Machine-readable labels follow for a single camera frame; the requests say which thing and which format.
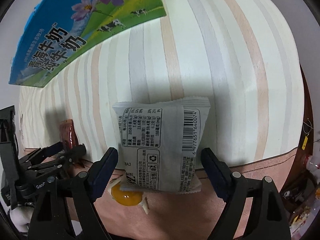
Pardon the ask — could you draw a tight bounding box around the dark red snack packet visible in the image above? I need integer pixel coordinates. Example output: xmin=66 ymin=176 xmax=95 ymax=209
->
xmin=59 ymin=119 xmax=79 ymax=152

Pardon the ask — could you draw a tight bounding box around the egg yolk pastry packet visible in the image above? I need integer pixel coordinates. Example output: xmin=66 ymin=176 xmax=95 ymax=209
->
xmin=106 ymin=176 xmax=150 ymax=215

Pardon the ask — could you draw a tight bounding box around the white grey barcode snack packet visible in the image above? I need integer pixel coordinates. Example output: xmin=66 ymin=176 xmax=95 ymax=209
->
xmin=113 ymin=97 xmax=210 ymax=194

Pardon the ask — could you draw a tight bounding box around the cardboard milk box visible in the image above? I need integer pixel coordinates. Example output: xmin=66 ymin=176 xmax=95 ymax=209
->
xmin=9 ymin=0 xmax=166 ymax=87

